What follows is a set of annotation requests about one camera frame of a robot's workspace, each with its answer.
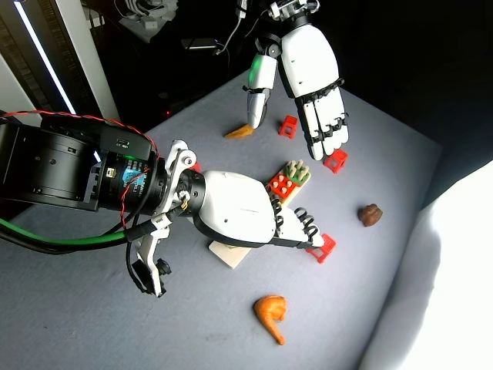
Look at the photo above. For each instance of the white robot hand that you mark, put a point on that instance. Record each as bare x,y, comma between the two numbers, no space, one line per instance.
308,58
239,208

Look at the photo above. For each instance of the wooden shape sorter board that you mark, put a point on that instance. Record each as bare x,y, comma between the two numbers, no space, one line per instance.
231,258

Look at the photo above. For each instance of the small red toy stool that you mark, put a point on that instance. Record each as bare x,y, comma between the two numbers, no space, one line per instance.
337,162
327,250
196,167
288,126

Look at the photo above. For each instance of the orange toy wedge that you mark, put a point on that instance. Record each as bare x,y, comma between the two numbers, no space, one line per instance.
239,132

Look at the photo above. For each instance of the orange toy chicken leg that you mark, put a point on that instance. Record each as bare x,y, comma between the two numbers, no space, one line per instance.
269,308

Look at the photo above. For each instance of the black flat device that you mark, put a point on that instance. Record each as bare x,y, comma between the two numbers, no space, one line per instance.
198,43

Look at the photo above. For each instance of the brown toy nut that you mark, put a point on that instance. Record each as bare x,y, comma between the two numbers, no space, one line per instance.
369,215

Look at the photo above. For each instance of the grey table cloth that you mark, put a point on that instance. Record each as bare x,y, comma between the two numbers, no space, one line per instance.
77,320

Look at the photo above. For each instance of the white pillar with light strip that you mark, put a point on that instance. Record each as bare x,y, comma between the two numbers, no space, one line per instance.
84,69

